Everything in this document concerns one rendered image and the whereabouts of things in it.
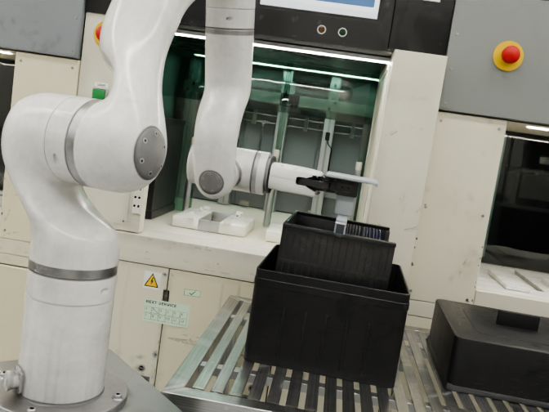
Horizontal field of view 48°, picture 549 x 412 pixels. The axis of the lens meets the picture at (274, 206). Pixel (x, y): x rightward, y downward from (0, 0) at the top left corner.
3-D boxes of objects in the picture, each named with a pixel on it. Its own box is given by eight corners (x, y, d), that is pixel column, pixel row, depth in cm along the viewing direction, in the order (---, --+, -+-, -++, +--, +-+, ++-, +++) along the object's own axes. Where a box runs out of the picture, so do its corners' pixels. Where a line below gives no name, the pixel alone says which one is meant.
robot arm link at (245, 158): (252, 157, 116) (261, 146, 125) (184, 146, 117) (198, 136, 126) (247, 199, 119) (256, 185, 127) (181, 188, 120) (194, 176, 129)
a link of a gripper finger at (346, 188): (322, 191, 119) (356, 197, 118) (320, 193, 116) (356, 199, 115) (324, 175, 118) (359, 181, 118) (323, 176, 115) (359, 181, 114)
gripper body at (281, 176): (266, 190, 127) (319, 199, 126) (258, 194, 117) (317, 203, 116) (271, 154, 126) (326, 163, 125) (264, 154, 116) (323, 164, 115)
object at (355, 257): (278, 306, 136) (303, 165, 133) (370, 324, 134) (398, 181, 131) (262, 340, 112) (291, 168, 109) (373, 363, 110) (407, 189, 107)
